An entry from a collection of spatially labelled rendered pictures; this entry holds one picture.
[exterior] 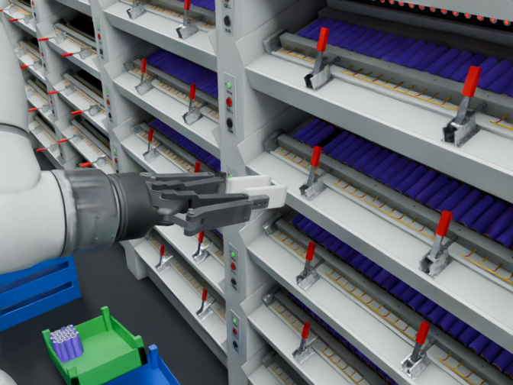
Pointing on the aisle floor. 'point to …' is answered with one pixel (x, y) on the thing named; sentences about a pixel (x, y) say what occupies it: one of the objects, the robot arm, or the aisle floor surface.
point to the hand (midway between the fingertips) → (256, 192)
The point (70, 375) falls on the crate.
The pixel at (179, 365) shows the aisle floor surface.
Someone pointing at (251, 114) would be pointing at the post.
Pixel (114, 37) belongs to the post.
